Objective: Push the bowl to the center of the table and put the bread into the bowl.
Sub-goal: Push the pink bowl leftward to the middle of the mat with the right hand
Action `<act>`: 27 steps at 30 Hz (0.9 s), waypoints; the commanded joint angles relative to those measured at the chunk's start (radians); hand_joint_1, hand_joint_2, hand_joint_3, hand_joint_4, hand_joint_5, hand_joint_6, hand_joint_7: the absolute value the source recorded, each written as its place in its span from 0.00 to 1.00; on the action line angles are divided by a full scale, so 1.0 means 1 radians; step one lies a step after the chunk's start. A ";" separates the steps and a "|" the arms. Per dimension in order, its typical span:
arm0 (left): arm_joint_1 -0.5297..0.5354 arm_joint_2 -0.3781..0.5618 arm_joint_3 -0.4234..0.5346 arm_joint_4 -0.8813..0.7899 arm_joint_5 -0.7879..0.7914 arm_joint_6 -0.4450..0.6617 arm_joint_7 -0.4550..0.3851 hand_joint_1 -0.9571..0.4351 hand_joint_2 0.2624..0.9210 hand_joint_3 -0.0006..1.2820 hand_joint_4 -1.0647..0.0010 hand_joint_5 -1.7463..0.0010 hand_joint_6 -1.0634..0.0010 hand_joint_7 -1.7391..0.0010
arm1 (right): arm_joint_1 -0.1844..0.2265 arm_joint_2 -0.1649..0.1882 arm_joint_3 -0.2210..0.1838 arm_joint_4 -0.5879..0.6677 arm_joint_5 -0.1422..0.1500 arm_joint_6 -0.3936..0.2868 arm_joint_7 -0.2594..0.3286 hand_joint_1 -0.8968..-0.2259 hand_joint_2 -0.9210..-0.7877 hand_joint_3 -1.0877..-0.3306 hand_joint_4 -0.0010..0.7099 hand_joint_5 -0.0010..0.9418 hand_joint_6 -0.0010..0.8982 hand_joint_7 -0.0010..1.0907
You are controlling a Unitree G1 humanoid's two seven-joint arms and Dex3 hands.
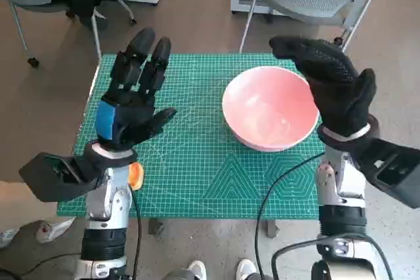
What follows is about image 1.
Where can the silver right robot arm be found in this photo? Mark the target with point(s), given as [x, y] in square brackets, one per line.
[341, 194]

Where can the pink bowl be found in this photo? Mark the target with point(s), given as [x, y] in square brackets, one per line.
[269, 106]

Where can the white shoe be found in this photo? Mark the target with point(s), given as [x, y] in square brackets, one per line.
[197, 270]
[246, 270]

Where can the grey table leg bracket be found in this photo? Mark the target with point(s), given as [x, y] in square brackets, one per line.
[156, 227]
[272, 229]

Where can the green cutting mat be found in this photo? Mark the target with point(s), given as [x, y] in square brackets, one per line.
[197, 162]

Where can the long twisted bread loaf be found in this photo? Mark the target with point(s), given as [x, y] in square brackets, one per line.
[136, 176]

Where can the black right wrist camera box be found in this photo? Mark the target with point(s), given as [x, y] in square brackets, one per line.
[393, 168]

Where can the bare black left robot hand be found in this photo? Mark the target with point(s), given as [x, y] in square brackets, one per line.
[131, 109]

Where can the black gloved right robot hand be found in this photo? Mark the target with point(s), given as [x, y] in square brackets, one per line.
[338, 90]

